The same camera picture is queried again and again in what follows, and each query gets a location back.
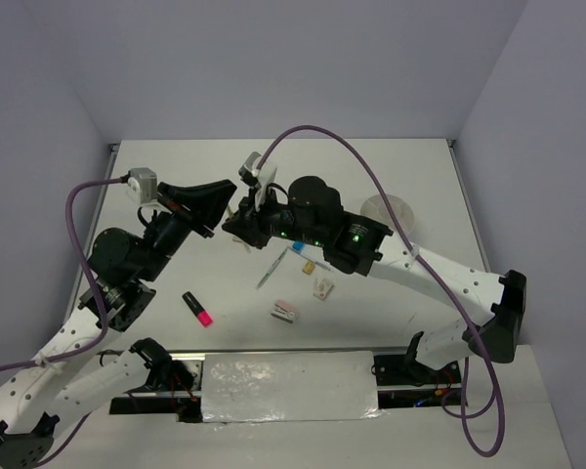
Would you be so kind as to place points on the pink black highlighter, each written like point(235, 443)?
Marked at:
point(197, 309)

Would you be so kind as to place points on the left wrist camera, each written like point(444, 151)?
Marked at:
point(142, 186)

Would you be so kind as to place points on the white red small box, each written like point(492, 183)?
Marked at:
point(322, 288)

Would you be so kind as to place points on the blue black highlighter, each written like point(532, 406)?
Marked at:
point(298, 246)

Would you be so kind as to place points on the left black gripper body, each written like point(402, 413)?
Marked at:
point(171, 231)

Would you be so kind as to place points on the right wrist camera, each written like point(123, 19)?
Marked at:
point(257, 176)

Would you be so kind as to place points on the small yellow eraser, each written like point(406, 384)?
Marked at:
point(308, 267)

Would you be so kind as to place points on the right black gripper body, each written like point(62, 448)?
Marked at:
point(274, 217)

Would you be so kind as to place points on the white round divided container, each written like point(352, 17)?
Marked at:
point(375, 208)

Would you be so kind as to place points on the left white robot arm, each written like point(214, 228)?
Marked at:
point(46, 394)

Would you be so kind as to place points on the silver foil cover plate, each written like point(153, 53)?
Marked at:
point(287, 387)

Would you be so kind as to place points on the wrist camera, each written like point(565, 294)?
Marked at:
point(142, 186)
point(257, 176)

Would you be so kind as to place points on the silver green pen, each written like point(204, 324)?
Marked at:
point(271, 269)

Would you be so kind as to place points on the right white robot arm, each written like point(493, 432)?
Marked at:
point(491, 306)

